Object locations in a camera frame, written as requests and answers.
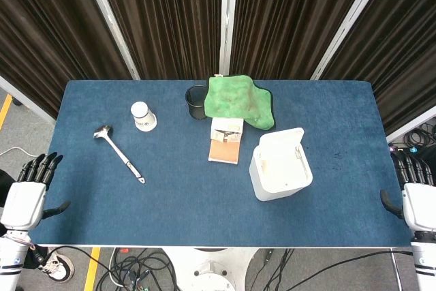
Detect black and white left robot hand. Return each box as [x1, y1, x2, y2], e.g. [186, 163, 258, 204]
[0, 153, 72, 230]

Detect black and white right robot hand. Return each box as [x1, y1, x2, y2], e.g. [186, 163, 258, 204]
[380, 151, 436, 234]

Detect white square plastic container lid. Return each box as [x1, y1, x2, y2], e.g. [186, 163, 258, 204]
[258, 127, 306, 169]

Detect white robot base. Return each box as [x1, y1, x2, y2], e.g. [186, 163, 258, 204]
[163, 246, 262, 291]

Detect white square bin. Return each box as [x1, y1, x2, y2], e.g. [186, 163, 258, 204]
[249, 144, 313, 202]

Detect blue carpeted table top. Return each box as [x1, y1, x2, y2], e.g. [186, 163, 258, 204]
[29, 79, 409, 247]

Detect black power strip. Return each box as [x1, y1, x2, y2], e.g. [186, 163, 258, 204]
[388, 145, 420, 155]

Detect white and black sneaker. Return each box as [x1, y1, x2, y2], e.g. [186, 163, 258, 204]
[40, 253, 75, 284]

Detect metal ladle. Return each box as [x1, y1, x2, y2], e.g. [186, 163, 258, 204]
[93, 125, 146, 185]

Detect white paper cup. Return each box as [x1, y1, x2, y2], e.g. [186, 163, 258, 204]
[130, 101, 158, 132]

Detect dark brown curtain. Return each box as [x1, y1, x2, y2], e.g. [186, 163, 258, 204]
[320, 0, 436, 135]
[0, 0, 134, 120]
[230, 0, 379, 81]
[93, 0, 225, 80]

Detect black mesh pen cup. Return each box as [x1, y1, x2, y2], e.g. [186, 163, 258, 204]
[185, 85, 208, 121]

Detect brown and white cardboard box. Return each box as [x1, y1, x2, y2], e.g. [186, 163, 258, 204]
[208, 117, 245, 164]

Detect green cloth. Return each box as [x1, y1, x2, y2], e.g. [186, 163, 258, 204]
[204, 74, 275, 131]

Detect coiled black cables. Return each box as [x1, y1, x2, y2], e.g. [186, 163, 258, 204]
[403, 123, 436, 149]

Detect white partition bottom rail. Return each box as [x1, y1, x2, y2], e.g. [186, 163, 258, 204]
[0, 75, 57, 125]
[386, 104, 436, 142]

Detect long black cable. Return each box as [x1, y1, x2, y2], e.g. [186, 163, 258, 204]
[292, 249, 414, 291]

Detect black cable bundle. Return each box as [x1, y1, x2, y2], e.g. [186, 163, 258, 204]
[50, 245, 180, 291]

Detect white partition post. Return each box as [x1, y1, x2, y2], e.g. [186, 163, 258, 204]
[79, 0, 141, 80]
[219, 0, 240, 76]
[309, 0, 390, 81]

